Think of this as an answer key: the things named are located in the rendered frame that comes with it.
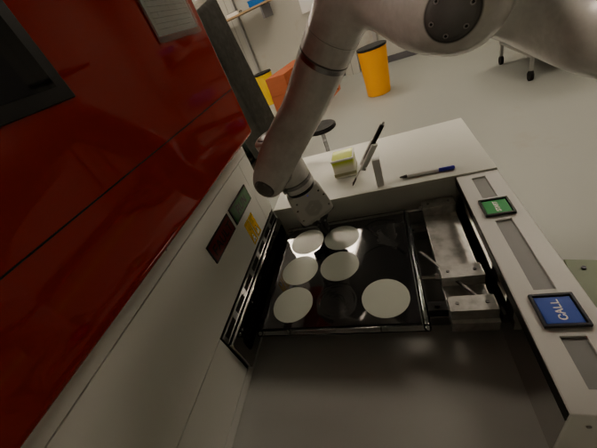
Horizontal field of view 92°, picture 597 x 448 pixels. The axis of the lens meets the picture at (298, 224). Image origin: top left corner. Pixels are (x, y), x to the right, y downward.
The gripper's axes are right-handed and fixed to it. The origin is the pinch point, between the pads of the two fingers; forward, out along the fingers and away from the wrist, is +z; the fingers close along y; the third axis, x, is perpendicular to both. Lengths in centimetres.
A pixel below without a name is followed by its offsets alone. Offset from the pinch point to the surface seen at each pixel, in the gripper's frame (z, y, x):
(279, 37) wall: 8, 195, 651
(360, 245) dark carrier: 2.7, 4.5, -12.1
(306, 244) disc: 1.0, -7.3, -1.0
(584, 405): -3, 10, -60
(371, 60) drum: 70, 218, 349
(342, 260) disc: 1.9, -1.7, -13.6
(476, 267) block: 4.0, 19.2, -34.6
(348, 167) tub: -5.5, 17.5, 10.9
